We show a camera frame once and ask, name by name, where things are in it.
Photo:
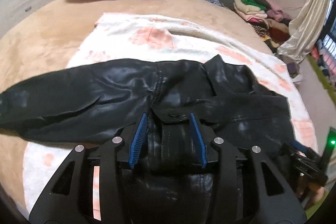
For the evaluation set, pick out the cream satin curtain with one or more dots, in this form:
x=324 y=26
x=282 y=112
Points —
x=304 y=30

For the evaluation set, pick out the pile of folded clothes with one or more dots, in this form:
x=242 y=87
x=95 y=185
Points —
x=268 y=20

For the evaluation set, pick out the beige plush bed cover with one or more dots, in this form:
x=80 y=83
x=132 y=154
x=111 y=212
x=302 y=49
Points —
x=46 y=40

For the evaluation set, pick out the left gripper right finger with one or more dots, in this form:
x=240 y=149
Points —
x=247 y=187

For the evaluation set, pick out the white pink bear blanket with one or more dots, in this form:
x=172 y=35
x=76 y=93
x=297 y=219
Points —
x=154 y=39

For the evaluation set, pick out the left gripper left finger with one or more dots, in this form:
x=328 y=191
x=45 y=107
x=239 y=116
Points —
x=87 y=186

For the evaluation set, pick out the black leather jacket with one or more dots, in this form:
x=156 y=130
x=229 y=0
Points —
x=94 y=103

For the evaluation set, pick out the barred window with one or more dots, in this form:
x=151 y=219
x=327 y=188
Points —
x=326 y=43

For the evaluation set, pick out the person's right hand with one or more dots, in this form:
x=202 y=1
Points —
x=309 y=192

